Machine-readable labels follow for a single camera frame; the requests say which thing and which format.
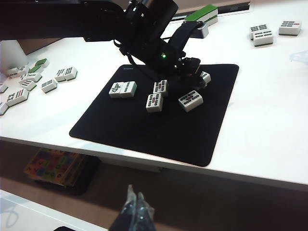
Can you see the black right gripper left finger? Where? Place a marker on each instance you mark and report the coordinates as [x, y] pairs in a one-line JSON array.
[[124, 216]]

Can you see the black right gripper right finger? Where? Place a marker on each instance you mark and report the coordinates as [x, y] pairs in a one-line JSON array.
[[144, 216]]

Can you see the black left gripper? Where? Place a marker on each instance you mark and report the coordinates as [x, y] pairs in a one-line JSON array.
[[187, 68]]

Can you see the three-bamboo mahjong tile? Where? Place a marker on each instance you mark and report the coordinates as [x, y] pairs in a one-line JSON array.
[[206, 76]]

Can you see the red green bamboo mahjong tile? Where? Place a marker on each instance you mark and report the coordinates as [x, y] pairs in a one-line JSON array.
[[160, 87], [154, 102], [190, 100]]

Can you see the two-bamboo mahjong tile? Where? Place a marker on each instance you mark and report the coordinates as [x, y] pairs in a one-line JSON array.
[[128, 89]]

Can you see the bird print mahjong tile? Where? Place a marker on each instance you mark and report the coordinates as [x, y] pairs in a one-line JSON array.
[[115, 90]]

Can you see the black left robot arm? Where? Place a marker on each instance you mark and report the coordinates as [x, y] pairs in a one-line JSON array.
[[72, 19]]

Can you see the white robot base platform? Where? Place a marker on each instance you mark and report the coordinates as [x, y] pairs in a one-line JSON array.
[[36, 214]]

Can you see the green-backed white mahjong tile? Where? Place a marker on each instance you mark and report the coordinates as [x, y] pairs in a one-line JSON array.
[[213, 21], [42, 63], [204, 12], [34, 69], [213, 9], [191, 16]]

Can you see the dark green bars mahjong tile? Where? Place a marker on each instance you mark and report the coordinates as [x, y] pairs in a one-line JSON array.
[[263, 37], [49, 85], [70, 73], [258, 28]]

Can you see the bamboo mahjong tile red bar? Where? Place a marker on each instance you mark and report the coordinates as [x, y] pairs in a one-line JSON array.
[[290, 27]]

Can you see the white printed mahjong tile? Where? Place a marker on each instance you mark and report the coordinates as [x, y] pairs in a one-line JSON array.
[[21, 94], [24, 69], [3, 88], [33, 77], [28, 84], [13, 72], [60, 75], [10, 100], [3, 108]]

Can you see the black logo plate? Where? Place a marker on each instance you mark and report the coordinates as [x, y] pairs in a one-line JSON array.
[[62, 228]]

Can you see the black mouse mat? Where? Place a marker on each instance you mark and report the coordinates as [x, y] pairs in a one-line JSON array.
[[149, 134]]

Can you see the colourful printed box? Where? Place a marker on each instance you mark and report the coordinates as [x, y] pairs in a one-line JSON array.
[[53, 166]]

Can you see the brown cardboard box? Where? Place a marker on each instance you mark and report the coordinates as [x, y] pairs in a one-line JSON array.
[[38, 45]]

